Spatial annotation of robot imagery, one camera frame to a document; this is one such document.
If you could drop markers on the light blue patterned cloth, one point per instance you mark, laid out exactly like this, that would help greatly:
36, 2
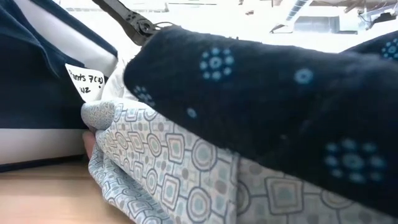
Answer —
174, 161

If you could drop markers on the dark navy dotted cloth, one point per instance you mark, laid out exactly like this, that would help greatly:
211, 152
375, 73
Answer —
264, 102

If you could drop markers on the white cloth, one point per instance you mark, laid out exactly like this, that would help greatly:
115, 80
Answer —
116, 87

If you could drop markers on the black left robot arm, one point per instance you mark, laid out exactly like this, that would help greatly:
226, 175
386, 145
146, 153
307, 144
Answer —
133, 21

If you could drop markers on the white handwritten label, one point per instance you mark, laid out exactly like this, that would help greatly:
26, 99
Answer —
88, 84

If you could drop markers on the navy fabric bin white stripe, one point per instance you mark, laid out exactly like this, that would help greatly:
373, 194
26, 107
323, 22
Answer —
31, 93

